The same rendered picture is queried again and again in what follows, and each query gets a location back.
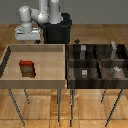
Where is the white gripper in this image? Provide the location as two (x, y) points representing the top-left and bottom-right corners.
(14, 26), (44, 44)

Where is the red cereal box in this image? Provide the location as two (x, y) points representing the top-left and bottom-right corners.
(18, 59), (37, 79)

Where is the small grey box marker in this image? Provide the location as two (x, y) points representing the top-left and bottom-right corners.
(81, 69), (89, 77)

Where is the dark wooden compartment bin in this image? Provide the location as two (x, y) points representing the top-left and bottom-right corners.
(65, 43), (128, 90)

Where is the light wooden bin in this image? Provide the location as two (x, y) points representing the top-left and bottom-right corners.
(0, 43), (67, 90)

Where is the grey milk carton marker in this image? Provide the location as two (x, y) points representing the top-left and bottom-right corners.
(79, 45), (87, 60)

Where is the grey bottle marker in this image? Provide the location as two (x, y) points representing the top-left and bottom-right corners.
(110, 40), (118, 59)

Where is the small grey can marker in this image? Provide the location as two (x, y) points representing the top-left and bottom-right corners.
(113, 66), (121, 73)

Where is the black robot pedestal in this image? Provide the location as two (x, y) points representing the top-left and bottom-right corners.
(43, 12), (73, 45)

